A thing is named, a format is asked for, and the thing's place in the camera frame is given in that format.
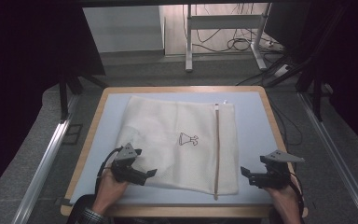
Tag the aluminium floor rail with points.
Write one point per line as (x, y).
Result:
(335, 149)
(40, 171)

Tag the black floor plate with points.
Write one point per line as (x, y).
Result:
(72, 134)

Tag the white panel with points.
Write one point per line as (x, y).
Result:
(121, 28)

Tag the person's dark clothing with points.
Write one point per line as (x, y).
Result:
(77, 208)

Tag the person's right hand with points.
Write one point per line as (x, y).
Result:
(284, 199)

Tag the black curtain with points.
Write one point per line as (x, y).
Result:
(357, 62)
(18, 77)

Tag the white desk frame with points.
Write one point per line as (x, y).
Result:
(223, 21)

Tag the person's left hand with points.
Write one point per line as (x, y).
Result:
(108, 193)

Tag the black metal stand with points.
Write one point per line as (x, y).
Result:
(63, 99)
(317, 93)

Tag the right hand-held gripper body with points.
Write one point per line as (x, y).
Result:
(275, 177)

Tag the white power strip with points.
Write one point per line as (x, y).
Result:
(282, 70)

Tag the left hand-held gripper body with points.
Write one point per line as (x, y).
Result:
(126, 169)

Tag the wooden table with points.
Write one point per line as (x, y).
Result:
(183, 211)

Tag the white mesh laundry bag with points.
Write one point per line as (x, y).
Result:
(167, 124)

